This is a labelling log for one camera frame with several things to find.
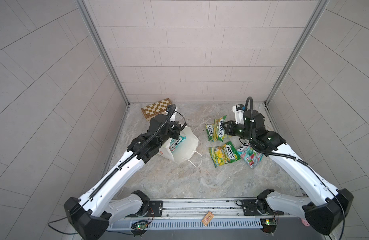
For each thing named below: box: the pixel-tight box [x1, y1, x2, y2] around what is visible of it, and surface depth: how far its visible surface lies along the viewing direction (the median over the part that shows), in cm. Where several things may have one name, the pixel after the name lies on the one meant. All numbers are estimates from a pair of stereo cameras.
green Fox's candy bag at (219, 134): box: [213, 115, 227, 142], surface depth 75 cm
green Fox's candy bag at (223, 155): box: [209, 141, 241, 168], surface depth 88 cm
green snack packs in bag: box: [168, 136, 186, 152], surface depth 91 cm
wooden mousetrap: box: [201, 210, 215, 226], surface depth 69 cm
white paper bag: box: [159, 126, 203, 168], surface depth 85 cm
